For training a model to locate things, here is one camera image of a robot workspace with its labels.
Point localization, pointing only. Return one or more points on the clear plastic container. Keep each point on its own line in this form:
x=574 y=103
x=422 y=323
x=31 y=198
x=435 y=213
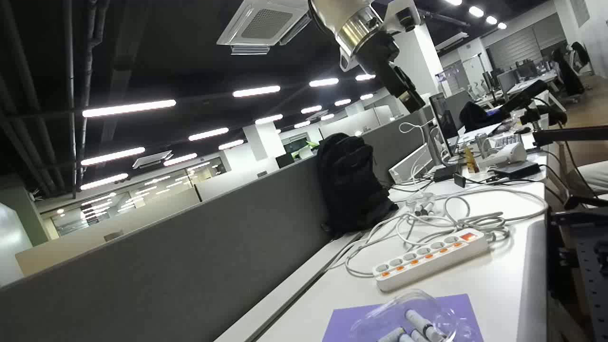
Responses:
x=409 y=318

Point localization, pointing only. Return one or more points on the black backpack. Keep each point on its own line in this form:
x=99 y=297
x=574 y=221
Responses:
x=354 y=196

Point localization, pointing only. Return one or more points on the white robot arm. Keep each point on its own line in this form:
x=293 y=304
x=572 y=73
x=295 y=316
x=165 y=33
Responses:
x=365 y=38

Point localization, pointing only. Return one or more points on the purple paper mat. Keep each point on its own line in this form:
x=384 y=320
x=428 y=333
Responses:
x=458 y=304

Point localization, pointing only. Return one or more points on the ceiling air conditioner unit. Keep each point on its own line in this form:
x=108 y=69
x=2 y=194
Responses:
x=260 y=25

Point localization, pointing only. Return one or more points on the grey desk partition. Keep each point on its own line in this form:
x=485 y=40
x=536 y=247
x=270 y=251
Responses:
x=184 y=278

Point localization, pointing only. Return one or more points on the black monitor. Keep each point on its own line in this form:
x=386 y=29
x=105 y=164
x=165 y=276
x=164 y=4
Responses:
x=447 y=130

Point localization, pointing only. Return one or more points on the white power strip orange switches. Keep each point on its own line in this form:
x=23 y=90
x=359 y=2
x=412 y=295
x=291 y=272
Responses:
x=430 y=259

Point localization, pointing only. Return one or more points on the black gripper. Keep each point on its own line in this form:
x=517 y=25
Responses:
x=399 y=86

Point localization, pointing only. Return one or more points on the black camera tripod mount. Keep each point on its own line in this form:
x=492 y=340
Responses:
x=563 y=133

